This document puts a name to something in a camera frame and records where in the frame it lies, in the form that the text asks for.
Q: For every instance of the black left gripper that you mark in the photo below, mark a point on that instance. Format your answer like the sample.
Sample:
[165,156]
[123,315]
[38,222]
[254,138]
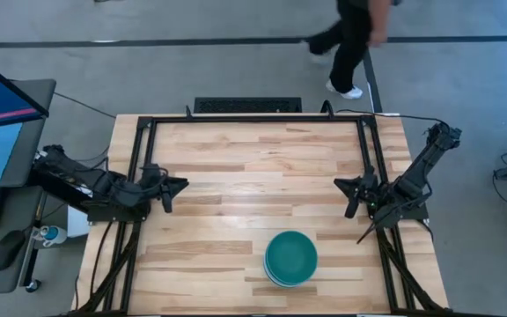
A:
[152,185]

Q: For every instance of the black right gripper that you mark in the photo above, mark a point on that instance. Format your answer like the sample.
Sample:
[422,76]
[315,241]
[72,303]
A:
[369,189]

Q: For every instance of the teal bowl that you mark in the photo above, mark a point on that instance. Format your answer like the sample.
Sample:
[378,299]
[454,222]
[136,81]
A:
[291,257]

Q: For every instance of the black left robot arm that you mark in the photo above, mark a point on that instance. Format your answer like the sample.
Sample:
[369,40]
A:
[104,185]

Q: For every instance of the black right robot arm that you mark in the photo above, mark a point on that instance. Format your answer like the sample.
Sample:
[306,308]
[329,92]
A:
[421,167]

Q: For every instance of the white shoe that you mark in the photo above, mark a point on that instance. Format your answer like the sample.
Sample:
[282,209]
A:
[346,91]

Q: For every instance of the white box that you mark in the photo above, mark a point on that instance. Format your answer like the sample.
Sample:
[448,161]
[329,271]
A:
[75,222]

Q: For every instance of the black vented box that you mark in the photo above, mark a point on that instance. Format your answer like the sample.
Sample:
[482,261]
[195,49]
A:
[247,105]

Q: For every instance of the person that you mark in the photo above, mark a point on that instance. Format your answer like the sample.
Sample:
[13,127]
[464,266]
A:
[350,44]

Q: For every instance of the person's hand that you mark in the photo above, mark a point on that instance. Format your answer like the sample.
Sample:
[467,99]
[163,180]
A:
[377,38]

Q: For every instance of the grey-framed computer monitor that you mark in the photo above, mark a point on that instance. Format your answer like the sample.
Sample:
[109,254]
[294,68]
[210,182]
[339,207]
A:
[29,145]

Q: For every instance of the black desk caster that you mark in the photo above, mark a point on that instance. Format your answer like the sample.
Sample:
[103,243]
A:
[33,286]

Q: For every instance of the black computer mouse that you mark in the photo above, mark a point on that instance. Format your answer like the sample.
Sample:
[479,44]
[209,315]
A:
[8,248]

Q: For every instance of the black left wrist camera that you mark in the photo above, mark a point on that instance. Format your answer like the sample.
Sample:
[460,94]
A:
[166,201]

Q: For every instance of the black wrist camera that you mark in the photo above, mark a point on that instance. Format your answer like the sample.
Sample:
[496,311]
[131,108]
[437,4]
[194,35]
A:
[166,201]
[352,204]

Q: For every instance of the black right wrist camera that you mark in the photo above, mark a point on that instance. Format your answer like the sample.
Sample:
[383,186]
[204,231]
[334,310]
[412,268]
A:
[352,204]

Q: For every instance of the black aluminium table frame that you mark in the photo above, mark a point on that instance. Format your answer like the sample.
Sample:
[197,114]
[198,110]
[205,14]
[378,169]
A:
[258,119]

